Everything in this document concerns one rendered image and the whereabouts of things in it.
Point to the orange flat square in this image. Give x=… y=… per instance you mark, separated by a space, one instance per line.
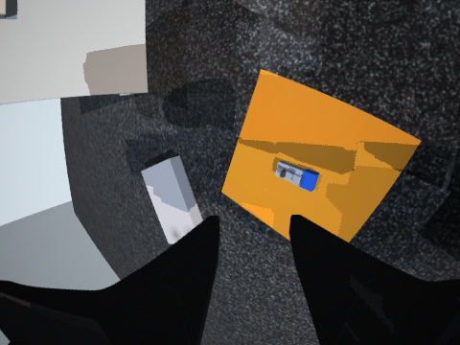
x=358 y=158

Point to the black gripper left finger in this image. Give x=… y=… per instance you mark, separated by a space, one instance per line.
x=163 y=303

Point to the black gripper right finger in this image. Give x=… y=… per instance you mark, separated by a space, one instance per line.
x=355 y=299

